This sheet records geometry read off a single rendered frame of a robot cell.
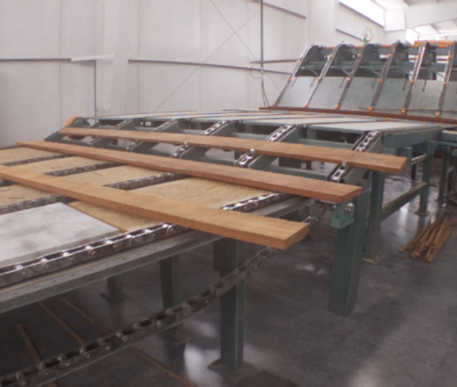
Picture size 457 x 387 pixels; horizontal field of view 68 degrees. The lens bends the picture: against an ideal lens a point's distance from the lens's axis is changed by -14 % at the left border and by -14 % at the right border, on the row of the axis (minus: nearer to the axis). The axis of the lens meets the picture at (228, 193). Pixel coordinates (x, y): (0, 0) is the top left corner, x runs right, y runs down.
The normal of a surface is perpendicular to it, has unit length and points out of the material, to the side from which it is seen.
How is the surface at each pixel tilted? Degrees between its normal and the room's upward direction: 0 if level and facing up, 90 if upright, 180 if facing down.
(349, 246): 90
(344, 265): 90
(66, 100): 89
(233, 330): 90
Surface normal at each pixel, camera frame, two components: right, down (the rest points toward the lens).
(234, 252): -0.68, 0.18
